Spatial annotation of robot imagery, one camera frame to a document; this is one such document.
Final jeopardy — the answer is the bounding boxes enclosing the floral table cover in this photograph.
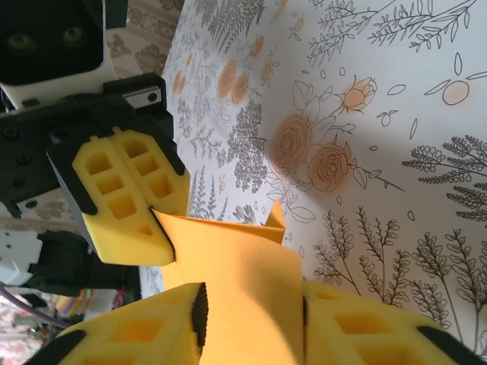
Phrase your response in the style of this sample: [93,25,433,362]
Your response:
[138,0,487,365]

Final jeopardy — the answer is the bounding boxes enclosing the purple cable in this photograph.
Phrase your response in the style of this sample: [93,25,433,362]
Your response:
[0,283,68,332]

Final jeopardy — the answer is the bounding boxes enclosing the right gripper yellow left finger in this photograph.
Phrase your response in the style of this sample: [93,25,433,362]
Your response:
[22,281,209,365]

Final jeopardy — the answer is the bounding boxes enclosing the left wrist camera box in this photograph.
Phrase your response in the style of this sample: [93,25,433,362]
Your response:
[0,0,129,111]

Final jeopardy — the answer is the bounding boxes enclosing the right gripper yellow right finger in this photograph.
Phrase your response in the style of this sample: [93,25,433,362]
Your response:
[302,283,487,365]

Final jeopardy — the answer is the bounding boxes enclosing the orange paper sheet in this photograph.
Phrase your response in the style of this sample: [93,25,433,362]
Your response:
[150,200,305,365]

